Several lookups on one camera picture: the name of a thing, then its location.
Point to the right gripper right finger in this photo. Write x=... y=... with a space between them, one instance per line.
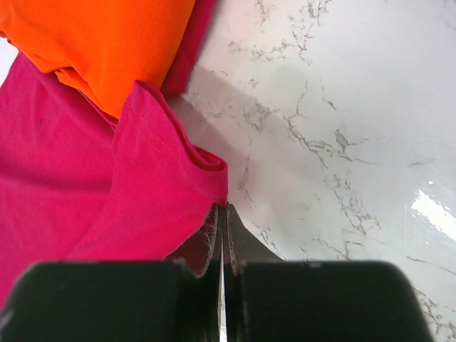
x=269 y=299

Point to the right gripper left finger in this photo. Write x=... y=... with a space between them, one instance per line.
x=174 y=299

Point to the magenta t shirt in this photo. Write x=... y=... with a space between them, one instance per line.
x=77 y=187
x=186 y=57

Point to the folded magenta t shirt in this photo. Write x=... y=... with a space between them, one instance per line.
x=186 y=57

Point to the orange folded t shirt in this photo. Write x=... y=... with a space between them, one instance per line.
x=100 y=48

